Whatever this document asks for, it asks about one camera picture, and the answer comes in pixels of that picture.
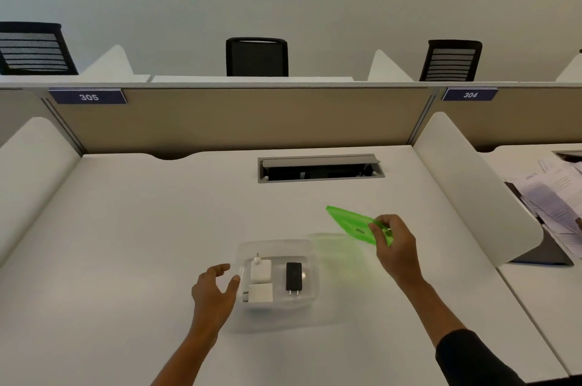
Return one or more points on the person's left hand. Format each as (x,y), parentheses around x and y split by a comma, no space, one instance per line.
(210,301)

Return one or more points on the person's right hand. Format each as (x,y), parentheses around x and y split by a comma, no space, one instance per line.
(400,254)

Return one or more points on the person's left thumb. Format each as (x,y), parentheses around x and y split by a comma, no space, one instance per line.
(233,289)

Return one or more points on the person's right thumb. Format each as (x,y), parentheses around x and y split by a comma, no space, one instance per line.
(375,235)

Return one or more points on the green transparent plastic lid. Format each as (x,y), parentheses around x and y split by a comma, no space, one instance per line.
(352,224)

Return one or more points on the person's left forearm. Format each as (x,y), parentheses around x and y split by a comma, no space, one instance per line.
(186,360)

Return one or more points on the person's right forearm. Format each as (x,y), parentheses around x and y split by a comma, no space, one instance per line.
(434,315)

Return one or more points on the white charger with flat prongs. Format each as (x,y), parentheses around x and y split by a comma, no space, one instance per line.
(260,293)

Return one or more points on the white charger with round pins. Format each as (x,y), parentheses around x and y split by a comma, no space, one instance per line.
(261,270)

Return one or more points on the black charger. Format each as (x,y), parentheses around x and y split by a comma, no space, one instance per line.
(293,276)

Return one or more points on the clear plastic container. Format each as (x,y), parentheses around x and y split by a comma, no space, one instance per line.
(309,281)

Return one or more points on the white side divider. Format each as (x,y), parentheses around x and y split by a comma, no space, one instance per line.
(32,176)
(111,64)
(473,185)
(386,68)
(572,71)

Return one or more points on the beige partition panel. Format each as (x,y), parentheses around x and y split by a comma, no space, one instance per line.
(523,120)
(245,122)
(18,113)

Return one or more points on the blue number label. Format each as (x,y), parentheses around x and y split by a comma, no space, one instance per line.
(470,94)
(88,96)

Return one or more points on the pile of printed papers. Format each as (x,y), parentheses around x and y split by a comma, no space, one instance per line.
(554,199)

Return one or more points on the black slatted office chair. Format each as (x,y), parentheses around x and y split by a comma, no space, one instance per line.
(34,49)
(450,63)

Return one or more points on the black mesh office chair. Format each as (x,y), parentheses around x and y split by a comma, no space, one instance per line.
(257,58)

